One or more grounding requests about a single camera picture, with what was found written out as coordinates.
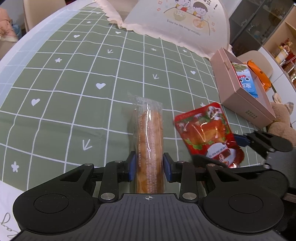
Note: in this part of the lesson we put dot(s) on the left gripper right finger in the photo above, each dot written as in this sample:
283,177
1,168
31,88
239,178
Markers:
183,173

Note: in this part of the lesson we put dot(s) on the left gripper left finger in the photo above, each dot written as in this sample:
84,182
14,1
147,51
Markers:
114,173

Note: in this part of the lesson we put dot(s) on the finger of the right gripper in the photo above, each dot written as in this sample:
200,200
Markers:
241,140

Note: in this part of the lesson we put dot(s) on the red chicken snack pouch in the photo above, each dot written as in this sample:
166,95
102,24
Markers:
205,131

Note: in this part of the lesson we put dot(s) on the long biscuit roll pack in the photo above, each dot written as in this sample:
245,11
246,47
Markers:
148,142

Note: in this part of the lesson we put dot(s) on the blue snack bag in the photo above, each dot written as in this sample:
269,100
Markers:
245,78

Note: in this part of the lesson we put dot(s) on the brown plush toy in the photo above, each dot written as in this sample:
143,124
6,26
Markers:
281,126

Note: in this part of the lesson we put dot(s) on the pink cardboard box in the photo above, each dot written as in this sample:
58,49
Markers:
257,111

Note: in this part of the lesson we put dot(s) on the orange pouch bag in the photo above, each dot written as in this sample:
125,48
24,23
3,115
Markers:
266,83

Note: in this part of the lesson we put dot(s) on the white sideboard cabinet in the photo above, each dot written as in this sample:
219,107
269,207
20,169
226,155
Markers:
280,80

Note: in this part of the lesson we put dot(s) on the beige chair right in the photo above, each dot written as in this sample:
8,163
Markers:
259,59

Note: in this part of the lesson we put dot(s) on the beige chair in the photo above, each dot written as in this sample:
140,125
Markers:
36,11
259,59

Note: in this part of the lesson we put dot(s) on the cream lidded jar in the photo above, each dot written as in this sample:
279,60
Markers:
281,55

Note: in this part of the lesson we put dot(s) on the green grid table mat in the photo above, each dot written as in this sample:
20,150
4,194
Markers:
66,94

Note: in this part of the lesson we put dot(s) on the glass display cabinet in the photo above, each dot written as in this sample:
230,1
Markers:
253,22

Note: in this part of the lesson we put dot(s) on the white folding food cover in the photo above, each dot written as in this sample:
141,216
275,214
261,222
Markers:
200,26

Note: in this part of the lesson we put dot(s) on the beige chair left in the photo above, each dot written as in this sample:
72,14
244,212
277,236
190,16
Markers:
36,11

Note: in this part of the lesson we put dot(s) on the wooden wall shelf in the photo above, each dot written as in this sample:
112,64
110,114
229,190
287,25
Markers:
284,37

